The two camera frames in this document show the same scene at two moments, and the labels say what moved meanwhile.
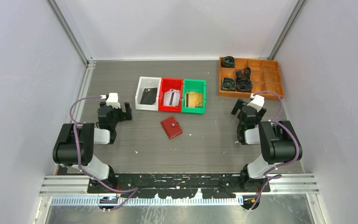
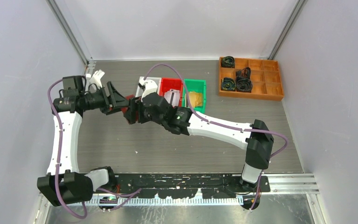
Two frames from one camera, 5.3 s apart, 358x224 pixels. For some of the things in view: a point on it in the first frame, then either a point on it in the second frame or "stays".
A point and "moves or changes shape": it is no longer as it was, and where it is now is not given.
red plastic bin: (167, 84) stays
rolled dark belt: (244, 73) stays
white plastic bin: (147, 82) stays
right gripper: (260, 115) → (131, 113)
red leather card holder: (171, 127) moves or changes shape
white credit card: (172, 97) stays
